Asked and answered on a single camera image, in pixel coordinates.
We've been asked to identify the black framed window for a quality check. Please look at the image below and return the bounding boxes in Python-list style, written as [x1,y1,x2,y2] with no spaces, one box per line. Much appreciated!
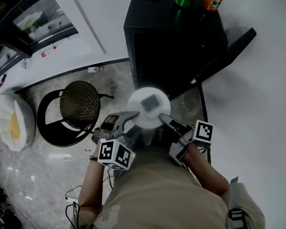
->
[0,0,80,81]

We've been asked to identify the clear bottle red label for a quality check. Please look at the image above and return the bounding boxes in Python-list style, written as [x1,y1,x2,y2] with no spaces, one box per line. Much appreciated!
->
[40,45,57,58]

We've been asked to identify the white jar red label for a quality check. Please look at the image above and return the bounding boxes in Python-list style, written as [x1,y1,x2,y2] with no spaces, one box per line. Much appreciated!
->
[87,65,104,74]

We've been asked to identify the person's right forearm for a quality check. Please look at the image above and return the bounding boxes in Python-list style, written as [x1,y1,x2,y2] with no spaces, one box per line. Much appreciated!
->
[183,143,231,197]

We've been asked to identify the grey backpack strap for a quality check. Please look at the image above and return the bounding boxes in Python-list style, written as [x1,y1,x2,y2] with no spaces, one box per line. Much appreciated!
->
[226,176,248,229]

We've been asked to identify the black body cables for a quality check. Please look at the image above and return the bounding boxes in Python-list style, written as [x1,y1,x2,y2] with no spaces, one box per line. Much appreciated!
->
[65,168,115,229]

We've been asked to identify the person's beige shirt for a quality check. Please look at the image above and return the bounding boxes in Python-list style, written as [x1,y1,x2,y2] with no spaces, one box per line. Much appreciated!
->
[69,149,266,229]

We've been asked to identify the person's left hand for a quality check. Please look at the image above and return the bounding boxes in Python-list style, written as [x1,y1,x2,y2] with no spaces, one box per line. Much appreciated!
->
[101,115,117,132]

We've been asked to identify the white round plate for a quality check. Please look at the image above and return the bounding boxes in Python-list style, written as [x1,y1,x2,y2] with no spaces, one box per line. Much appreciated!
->
[127,86,171,129]

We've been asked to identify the black mini fridge cabinet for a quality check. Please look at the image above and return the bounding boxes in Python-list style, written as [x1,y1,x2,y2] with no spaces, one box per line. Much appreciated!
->
[123,0,257,100]

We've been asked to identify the wicker stool black frame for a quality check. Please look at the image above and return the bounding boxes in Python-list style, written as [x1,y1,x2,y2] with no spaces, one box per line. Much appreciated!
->
[37,80,115,148]

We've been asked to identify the person's left forearm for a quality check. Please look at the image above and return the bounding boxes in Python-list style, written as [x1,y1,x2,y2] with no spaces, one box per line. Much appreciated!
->
[78,156,104,208]

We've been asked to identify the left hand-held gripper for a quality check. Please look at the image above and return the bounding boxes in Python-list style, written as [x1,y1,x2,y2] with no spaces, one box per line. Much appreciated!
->
[92,110,143,171]

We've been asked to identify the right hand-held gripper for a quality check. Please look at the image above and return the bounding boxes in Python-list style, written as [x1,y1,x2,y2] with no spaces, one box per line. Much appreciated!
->
[158,113,215,167]

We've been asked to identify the white yellow egg cushion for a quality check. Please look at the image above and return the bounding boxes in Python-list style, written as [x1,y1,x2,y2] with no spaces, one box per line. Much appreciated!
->
[0,93,36,152]

